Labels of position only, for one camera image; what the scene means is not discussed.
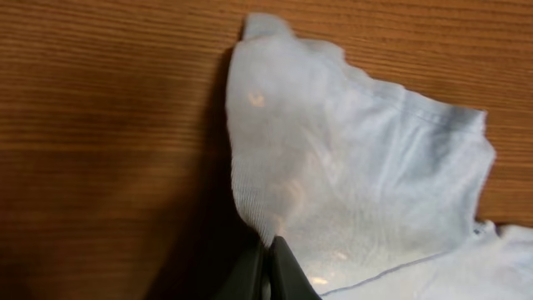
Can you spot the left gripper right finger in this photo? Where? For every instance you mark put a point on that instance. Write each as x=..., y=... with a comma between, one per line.
x=288, y=281

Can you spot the light blue printed t-shirt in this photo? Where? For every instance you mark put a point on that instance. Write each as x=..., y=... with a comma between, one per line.
x=374, y=187

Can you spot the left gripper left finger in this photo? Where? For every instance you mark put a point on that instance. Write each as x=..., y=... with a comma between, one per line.
x=245, y=281

